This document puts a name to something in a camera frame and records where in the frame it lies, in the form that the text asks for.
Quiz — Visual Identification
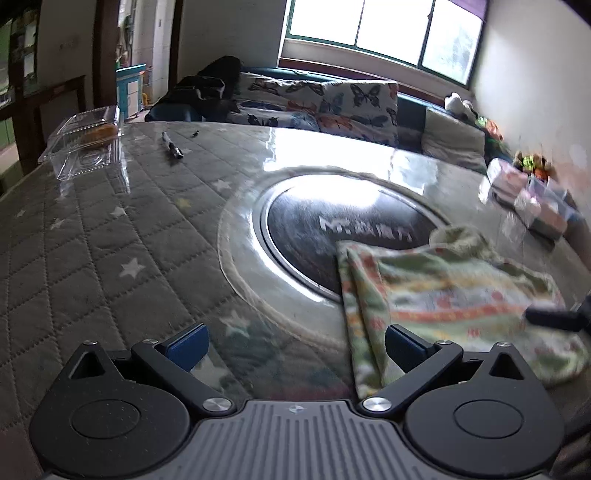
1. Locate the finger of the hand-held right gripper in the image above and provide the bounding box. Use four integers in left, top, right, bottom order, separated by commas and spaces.
525, 298, 591, 330

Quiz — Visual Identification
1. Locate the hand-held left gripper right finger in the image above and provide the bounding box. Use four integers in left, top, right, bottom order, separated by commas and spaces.
362, 324, 527, 415

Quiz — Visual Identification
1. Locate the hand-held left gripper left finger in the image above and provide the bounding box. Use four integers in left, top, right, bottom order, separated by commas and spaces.
69, 323, 234, 415

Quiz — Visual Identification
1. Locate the pink and green tissue pack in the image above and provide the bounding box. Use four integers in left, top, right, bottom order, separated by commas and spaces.
512, 185, 573, 241

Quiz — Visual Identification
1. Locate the pink and white tissue pack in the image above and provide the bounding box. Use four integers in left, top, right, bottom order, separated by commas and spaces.
485, 158, 529, 204

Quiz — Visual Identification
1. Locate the brown plush toy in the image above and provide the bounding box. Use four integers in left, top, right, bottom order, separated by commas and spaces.
512, 150, 557, 178

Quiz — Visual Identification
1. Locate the round black induction hob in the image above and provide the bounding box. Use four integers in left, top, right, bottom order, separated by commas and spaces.
217, 168, 451, 333

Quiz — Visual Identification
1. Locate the black pen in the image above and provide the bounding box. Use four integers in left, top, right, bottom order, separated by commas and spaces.
161, 131, 185, 163

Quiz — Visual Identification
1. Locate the orange and green plush toy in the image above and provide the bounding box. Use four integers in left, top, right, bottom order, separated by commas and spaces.
475, 115, 504, 141

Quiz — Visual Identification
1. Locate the grey pillow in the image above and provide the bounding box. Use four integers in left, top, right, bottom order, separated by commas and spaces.
421, 107, 488, 174

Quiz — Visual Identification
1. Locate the clear plastic food container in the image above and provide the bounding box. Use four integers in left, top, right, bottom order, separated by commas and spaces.
38, 105, 132, 195

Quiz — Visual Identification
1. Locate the white and black plush toy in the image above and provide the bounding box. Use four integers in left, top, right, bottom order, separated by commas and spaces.
444, 92, 476, 121

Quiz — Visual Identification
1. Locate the teal sofa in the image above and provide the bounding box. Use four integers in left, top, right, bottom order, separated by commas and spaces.
235, 67, 513, 162

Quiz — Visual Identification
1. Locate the butterfly print pillow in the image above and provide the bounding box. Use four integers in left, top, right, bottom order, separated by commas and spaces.
226, 74, 333, 130
318, 79, 400, 147

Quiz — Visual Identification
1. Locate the black bag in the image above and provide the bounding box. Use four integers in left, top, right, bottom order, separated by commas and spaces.
150, 55, 243, 123

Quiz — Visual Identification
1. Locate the blue cabinet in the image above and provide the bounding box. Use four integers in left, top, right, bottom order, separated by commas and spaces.
115, 64, 148, 121

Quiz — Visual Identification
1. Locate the green framed window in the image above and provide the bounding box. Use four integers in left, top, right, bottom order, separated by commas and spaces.
279, 0, 485, 86

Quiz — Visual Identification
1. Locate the purple cloth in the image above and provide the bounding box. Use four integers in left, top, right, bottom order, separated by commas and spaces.
450, 0, 490, 21

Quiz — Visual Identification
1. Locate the dark wooden shelf cabinet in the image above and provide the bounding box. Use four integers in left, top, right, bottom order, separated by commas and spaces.
0, 0, 47, 153

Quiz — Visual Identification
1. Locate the brown door frame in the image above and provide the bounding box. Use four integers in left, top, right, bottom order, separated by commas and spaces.
92, 0, 185, 116

